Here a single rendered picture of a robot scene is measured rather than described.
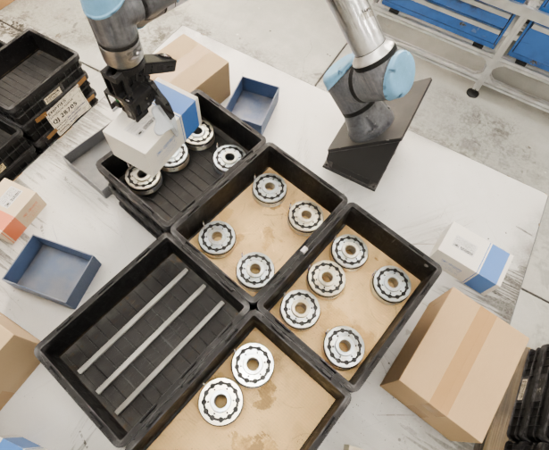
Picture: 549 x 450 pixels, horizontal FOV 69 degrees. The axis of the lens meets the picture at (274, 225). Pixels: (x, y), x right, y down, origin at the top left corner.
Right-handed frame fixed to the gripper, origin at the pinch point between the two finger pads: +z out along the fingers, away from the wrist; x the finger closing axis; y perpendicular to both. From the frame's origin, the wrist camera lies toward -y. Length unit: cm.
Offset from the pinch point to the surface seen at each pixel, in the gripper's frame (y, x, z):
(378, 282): -3, 66, 26
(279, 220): -6.5, 32.9, 28.5
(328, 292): 7, 55, 26
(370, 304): 3, 67, 28
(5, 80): -19, -114, 63
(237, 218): -0.4, 22.0, 28.5
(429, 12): -195, 31, 75
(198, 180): -5.2, 5.1, 28.6
